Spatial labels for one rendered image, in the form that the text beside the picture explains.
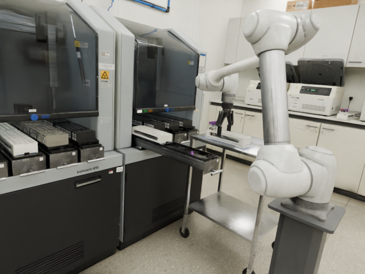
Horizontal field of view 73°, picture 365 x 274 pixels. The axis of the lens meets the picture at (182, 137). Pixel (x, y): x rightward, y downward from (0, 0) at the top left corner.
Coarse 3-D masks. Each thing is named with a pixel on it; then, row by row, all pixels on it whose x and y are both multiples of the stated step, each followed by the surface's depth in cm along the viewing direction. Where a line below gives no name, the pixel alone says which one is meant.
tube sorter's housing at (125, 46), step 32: (128, 32) 147; (128, 64) 148; (128, 96) 153; (128, 128) 159; (128, 160) 153; (160, 160) 174; (128, 192) 159; (160, 192) 182; (192, 192) 213; (128, 224) 165; (160, 224) 198
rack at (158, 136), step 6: (138, 126) 169; (144, 126) 171; (132, 132) 166; (138, 132) 168; (144, 132) 157; (150, 132) 154; (156, 132) 156; (162, 132) 157; (150, 138) 154; (156, 138) 164; (162, 138) 149; (168, 138) 153
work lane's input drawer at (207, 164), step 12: (144, 144) 156; (156, 144) 150; (168, 144) 151; (180, 144) 151; (168, 156) 142; (180, 156) 136; (192, 156) 131; (204, 156) 136; (216, 156) 133; (204, 168) 126; (216, 168) 134
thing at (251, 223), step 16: (192, 144) 174; (224, 144) 158; (256, 144) 165; (224, 160) 209; (192, 208) 183; (208, 208) 184; (224, 208) 186; (240, 208) 188; (256, 208) 190; (224, 224) 165; (240, 224) 167; (256, 224) 145; (272, 224) 170; (256, 240) 146
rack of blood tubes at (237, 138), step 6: (216, 132) 165; (222, 132) 164; (228, 132) 165; (210, 138) 169; (216, 138) 165; (222, 138) 170; (228, 138) 170; (234, 138) 167; (240, 138) 152; (246, 138) 153; (234, 144) 156; (240, 144) 153; (246, 144) 155
